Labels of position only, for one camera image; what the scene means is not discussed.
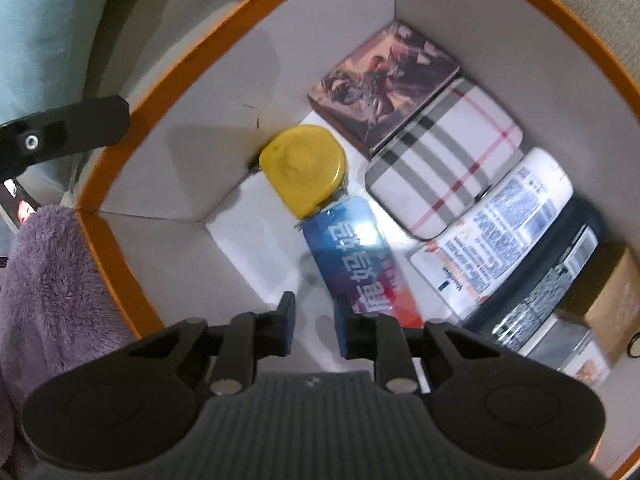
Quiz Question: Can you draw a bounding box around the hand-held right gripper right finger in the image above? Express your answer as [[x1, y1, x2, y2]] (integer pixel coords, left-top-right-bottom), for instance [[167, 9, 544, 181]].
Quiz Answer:
[[334, 305, 516, 395]]

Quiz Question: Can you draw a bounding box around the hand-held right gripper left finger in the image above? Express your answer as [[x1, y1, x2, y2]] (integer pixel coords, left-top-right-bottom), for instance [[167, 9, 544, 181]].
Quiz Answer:
[[127, 290, 297, 396]]

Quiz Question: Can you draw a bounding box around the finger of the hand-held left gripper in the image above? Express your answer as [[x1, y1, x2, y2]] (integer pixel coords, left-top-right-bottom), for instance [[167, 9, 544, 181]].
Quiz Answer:
[[0, 95, 132, 178]]

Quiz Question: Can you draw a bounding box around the blue tin box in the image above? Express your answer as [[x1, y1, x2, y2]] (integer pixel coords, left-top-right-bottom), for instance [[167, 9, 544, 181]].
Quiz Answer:
[[301, 196, 423, 321]]

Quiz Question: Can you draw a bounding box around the orange cardboard box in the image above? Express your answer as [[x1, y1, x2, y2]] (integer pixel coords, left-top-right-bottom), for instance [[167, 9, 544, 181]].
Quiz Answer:
[[75, 0, 640, 480]]

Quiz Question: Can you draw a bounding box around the yellow tape measure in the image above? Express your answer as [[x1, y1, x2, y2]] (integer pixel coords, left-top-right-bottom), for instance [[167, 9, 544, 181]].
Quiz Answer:
[[258, 125, 348, 221]]

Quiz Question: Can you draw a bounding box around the white squeeze tube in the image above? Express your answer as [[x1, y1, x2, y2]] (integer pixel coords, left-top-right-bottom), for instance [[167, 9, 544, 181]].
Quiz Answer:
[[410, 147, 574, 318]]

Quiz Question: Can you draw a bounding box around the plaid case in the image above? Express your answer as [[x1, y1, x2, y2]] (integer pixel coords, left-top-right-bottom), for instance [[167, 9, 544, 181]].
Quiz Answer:
[[364, 77, 524, 241]]

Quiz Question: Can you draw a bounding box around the dark blue spray can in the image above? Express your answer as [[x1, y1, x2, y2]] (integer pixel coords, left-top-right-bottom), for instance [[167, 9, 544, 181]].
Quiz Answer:
[[462, 197, 606, 356]]

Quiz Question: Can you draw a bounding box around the clear plastic case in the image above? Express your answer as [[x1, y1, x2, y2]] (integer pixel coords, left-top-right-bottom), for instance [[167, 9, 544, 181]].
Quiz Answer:
[[522, 315, 613, 388]]

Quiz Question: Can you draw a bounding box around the art printed box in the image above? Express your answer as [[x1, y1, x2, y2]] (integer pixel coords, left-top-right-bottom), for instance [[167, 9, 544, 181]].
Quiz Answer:
[[307, 21, 461, 157]]

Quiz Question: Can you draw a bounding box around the small brown cardboard box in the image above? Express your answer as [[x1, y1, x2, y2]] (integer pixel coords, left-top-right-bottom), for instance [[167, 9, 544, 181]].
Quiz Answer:
[[560, 245, 640, 361]]

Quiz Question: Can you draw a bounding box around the light blue pillow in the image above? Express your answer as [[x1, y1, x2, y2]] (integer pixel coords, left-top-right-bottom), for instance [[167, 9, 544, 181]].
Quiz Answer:
[[0, 0, 126, 126]]

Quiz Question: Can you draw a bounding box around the purple fluffy blanket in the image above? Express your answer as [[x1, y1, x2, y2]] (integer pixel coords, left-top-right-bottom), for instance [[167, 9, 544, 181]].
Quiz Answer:
[[0, 205, 136, 480]]

